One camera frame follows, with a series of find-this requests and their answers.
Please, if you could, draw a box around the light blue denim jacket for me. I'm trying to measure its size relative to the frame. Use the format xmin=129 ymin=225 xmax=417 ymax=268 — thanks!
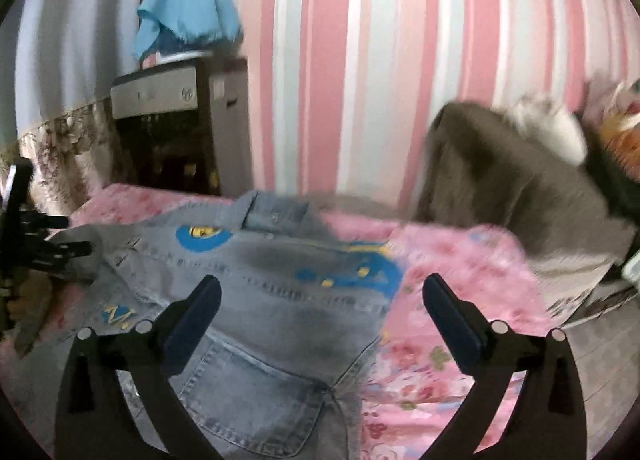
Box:
xmin=1 ymin=191 xmax=402 ymax=459

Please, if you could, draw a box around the floral beige curtain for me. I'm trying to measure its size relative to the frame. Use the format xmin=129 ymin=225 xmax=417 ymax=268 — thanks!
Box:
xmin=1 ymin=98 xmax=128 ymax=215

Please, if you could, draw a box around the pink floral bed sheet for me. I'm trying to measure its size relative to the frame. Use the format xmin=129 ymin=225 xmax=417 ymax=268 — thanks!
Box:
xmin=0 ymin=183 xmax=557 ymax=460

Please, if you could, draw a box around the white patterned quilt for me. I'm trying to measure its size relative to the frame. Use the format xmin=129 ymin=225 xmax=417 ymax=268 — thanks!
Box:
xmin=620 ymin=251 xmax=640 ymax=291

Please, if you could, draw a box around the grey brown folded blanket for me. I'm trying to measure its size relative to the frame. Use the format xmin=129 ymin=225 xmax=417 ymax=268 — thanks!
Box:
xmin=416 ymin=103 xmax=636 ymax=321

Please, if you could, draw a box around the blue cloth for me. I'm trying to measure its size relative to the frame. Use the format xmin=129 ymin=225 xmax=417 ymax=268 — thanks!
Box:
xmin=132 ymin=0 xmax=242 ymax=62

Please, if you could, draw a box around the white plush pillow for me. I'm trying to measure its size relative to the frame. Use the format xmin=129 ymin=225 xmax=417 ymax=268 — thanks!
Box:
xmin=503 ymin=93 xmax=588 ymax=167

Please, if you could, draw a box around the orange patterned bag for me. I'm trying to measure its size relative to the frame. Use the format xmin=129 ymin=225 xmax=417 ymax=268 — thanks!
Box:
xmin=598 ymin=82 xmax=639 ymax=182

